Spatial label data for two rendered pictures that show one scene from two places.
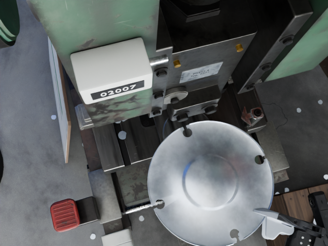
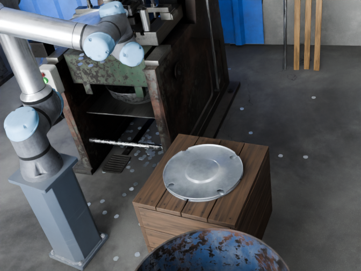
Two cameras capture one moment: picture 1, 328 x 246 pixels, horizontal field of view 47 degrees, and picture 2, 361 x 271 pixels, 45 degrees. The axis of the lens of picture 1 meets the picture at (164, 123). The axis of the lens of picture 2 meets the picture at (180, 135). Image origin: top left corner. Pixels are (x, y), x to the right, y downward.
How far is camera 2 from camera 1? 1.80 m
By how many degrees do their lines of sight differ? 46
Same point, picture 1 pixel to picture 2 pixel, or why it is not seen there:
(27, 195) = (57, 136)
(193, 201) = not seen: hidden behind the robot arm
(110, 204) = (57, 53)
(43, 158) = not seen: hidden behind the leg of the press
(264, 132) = (160, 47)
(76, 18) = not seen: outside the picture
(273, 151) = (156, 54)
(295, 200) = (183, 138)
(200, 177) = (89, 20)
